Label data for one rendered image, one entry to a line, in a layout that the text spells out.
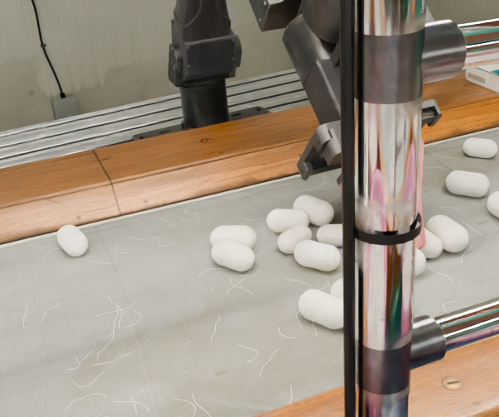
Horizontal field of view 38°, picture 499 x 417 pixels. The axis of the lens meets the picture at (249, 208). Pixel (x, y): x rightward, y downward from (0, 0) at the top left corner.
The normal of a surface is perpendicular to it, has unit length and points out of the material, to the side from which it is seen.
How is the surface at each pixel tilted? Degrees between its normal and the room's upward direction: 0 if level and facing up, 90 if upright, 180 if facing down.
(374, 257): 90
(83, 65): 90
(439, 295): 0
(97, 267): 0
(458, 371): 0
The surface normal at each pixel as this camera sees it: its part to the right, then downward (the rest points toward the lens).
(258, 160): 0.22, -0.35
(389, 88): -0.09, 0.46
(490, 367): -0.07, -0.89
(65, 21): 0.44, 0.38
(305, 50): -0.67, -0.03
